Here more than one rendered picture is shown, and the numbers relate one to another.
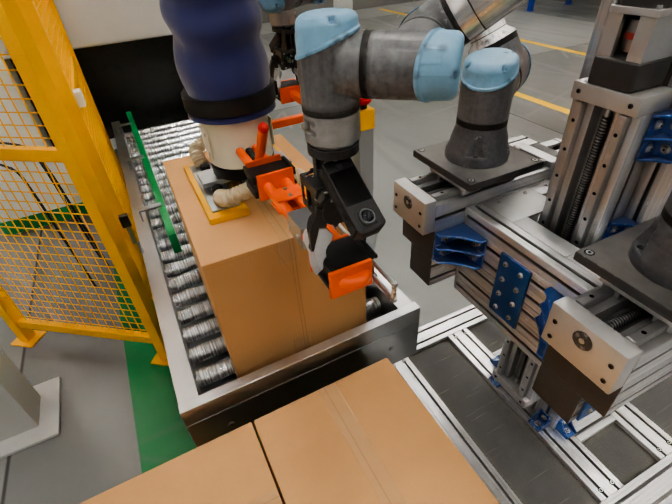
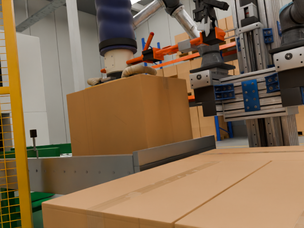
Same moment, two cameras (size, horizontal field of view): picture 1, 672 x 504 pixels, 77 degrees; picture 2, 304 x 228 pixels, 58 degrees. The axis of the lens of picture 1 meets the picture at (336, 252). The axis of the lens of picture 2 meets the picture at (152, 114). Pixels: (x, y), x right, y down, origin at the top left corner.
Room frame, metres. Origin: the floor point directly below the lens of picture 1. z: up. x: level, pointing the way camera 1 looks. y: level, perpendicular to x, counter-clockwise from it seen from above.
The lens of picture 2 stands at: (-0.42, 0.83, 0.70)
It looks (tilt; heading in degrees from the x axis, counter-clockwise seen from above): 3 degrees up; 333
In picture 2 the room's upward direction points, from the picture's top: 6 degrees counter-clockwise
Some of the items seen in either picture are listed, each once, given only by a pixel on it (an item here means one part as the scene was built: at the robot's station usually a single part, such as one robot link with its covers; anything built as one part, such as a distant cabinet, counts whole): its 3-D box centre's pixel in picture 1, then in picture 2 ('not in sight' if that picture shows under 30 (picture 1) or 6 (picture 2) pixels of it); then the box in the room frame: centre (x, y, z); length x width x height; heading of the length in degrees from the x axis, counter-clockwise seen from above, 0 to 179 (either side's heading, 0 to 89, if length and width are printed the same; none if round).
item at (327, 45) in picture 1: (330, 63); not in sight; (0.54, -0.01, 1.38); 0.09 x 0.08 x 0.11; 72
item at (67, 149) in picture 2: not in sight; (56, 148); (2.23, 0.48, 0.60); 1.60 x 0.11 x 0.09; 25
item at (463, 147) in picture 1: (479, 135); (211, 60); (0.96, -0.36, 1.09); 0.15 x 0.15 x 0.10
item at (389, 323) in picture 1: (311, 358); (182, 147); (0.73, 0.09, 0.58); 0.70 x 0.03 x 0.06; 115
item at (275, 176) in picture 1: (270, 176); (152, 55); (0.84, 0.13, 1.08); 0.10 x 0.08 x 0.06; 114
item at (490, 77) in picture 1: (487, 85); (209, 43); (0.96, -0.37, 1.20); 0.13 x 0.12 x 0.14; 147
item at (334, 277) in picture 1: (339, 265); (211, 36); (0.52, 0.00, 1.08); 0.08 x 0.07 x 0.05; 24
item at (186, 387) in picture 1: (142, 217); (8, 173); (1.66, 0.87, 0.50); 2.31 x 0.05 x 0.19; 25
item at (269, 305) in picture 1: (261, 241); (128, 121); (1.06, 0.23, 0.75); 0.60 x 0.40 x 0.40; 23
